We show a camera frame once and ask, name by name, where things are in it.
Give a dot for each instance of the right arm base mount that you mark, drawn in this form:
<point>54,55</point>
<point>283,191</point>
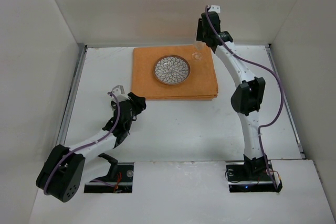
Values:
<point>240,182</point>

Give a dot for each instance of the clear wine glass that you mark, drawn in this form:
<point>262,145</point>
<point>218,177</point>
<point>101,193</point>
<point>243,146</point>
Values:
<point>197,53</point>

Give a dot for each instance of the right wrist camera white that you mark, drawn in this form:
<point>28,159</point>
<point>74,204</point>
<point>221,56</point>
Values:
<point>213,8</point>

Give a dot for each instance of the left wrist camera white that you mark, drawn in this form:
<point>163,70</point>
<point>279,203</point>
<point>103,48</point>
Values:
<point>118,94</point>

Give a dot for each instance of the floral patterned ceramic plate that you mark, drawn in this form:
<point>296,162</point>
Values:
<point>171,70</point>

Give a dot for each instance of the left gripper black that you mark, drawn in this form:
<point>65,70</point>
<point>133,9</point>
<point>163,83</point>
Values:
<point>136,100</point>

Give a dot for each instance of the orange cloth placemat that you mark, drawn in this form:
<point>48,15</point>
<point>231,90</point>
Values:
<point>200,85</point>

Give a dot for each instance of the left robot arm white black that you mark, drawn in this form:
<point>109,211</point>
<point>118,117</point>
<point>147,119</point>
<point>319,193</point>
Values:
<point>68,166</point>

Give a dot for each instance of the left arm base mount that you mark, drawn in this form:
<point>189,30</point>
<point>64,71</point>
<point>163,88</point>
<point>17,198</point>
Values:
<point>106,175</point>

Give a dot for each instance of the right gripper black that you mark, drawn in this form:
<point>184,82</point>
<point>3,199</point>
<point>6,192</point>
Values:
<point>200,33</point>

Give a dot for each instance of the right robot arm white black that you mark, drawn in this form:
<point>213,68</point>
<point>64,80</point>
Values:
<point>247,97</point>

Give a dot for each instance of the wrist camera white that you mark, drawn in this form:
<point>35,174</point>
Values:
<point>213,8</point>
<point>118,94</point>

